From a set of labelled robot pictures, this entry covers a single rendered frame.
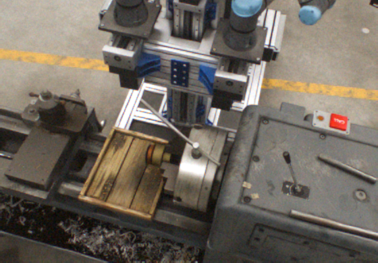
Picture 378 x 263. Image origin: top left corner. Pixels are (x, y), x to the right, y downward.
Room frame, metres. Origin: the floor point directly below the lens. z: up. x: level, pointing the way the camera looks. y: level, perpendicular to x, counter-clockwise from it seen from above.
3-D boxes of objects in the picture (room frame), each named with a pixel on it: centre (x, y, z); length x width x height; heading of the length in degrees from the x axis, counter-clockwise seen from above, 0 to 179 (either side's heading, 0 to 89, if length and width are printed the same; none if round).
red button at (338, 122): (0.96, -0.44, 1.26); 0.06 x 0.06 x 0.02; 82
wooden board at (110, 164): (0.83, 0.31, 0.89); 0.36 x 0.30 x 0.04; 172
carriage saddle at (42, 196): (0.89, 0.70, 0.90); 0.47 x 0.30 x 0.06; 172
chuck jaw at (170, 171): (0.72, 0.12, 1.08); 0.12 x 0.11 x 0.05; 172
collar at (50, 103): (0.96, 0.64, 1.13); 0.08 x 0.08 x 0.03
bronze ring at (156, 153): (0.82, 0.18, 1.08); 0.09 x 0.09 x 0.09; 84
